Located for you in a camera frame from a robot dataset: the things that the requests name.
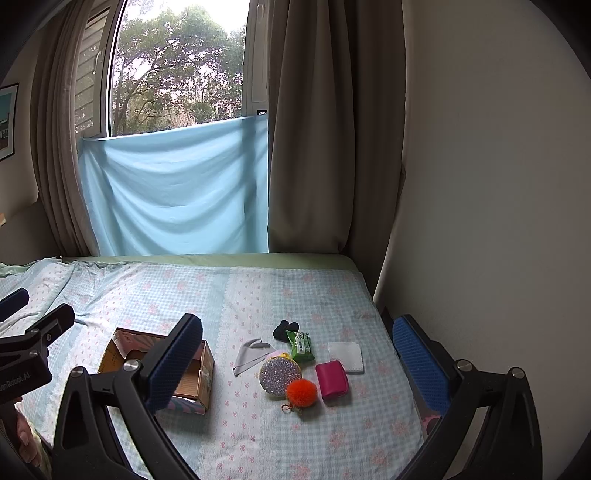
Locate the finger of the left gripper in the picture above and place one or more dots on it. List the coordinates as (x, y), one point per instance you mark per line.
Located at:
(48, 329)
(13, 303)

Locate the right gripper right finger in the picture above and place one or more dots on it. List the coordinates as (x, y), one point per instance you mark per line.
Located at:
(508, 445)

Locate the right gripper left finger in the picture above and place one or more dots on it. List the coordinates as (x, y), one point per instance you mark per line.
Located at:
(86, 445)

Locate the cardboard box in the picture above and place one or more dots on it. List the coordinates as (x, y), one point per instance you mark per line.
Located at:
(193, 393)

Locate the white cloth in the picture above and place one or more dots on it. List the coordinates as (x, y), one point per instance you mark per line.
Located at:
(349, 354)

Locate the pink leather pouch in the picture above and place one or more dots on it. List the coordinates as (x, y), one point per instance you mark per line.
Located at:
(332, 380)

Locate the grey cleaning cloth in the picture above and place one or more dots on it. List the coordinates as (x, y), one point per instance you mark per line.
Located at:
(251, 353)

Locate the round yellow-rimmed mesh pad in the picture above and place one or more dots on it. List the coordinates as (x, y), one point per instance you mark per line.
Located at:
(277, 373)

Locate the orange fluffy pompom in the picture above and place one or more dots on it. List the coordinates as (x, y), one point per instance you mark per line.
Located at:
(300, 394)

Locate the black sock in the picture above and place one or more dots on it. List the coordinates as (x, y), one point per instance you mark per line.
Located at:
(281, 330)

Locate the pink fluffy scrunchie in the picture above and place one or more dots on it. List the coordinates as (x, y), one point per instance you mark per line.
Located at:
(278, 353)

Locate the person's left hand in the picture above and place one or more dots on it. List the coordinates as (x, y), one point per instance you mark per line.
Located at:
(27, 446)

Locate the brown left curtain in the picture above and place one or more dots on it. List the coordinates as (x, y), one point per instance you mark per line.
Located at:
(70, 102)

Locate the checkered floral bedsheet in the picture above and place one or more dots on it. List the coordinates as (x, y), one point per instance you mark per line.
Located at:
(370, 433)

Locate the light blue hanging sheet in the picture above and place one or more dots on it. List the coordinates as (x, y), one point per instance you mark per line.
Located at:
(193, 190)

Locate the framed wall picture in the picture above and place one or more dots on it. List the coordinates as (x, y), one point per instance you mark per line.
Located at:
(8, 100)

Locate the window with frame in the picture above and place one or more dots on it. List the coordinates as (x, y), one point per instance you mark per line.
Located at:
(146, 66)

